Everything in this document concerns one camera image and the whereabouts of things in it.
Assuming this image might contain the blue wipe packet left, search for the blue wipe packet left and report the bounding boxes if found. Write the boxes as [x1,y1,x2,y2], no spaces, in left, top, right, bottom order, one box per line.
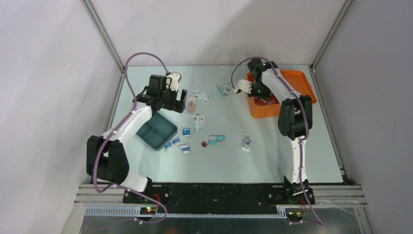
[164,141,172,152]

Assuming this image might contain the white gauze pad pack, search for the white gauze pad pack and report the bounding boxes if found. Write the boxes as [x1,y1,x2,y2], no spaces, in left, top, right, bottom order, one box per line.
[254,98,279,106]

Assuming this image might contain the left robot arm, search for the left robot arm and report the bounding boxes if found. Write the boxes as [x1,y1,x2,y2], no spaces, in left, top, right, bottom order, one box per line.
[86,72,188,203]

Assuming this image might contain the blue alcohol wipe packet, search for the blue alcohol wipe packet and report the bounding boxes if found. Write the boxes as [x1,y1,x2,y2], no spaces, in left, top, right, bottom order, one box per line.
[181,127,191,137]

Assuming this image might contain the cotton swab bag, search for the cotton swab bag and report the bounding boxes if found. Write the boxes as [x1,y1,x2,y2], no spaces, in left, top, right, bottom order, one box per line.
[187,96,197,114]

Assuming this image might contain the teal divided tray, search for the teal divided tray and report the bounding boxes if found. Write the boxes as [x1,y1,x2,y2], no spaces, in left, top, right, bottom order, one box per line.
[136,112,178,151]

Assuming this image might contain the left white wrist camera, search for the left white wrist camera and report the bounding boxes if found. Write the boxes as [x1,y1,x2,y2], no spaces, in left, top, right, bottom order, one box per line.
[166,72,182,92]

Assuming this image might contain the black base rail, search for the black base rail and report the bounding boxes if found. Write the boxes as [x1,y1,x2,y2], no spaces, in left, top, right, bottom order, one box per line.
[123,182,315,215]

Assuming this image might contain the teal wrapped bandage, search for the teal wrapped bandage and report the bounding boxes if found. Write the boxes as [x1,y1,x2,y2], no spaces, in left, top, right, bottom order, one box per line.
[208,135,226,146]

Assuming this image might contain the lower blue white sachet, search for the lower blue white sachet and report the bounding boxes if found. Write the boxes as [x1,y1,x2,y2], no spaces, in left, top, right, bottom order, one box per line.
[192,114,205,132]

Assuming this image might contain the clear bag blue tape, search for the clear bag blue tape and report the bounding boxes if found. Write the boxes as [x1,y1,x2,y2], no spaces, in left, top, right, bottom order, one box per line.
[243,136,252,152]

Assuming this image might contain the upper blue white sachet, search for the upper blue white sachet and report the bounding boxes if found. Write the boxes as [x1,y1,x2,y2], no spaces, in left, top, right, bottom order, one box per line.
[192,89,212,103]

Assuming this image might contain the blue white sachet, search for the blue white sachet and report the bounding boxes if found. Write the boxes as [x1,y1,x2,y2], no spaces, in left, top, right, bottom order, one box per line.
[192,89,212,103]
[192,114,205,132]

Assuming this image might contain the orange medicine kit box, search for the orange medicine kit box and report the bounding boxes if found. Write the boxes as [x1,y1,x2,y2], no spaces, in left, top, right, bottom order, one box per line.
[247,69,317,118]

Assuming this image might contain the blue wipe packet lower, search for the blue wipe packet lower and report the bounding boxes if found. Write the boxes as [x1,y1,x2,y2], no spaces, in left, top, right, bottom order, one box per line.
[179,144,191,154]

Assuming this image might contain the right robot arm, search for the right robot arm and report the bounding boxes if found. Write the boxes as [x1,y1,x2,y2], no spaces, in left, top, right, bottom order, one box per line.
[247,57,312,204]

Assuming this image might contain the teal plaster bag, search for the teal plaster bag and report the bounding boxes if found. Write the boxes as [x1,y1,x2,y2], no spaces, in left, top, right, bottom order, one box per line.
[217,83,234,97]

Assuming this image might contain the blue wipe packet middle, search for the blue wipe packet middle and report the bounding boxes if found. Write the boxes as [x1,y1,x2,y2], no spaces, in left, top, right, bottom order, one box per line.
[170,136,182,147]

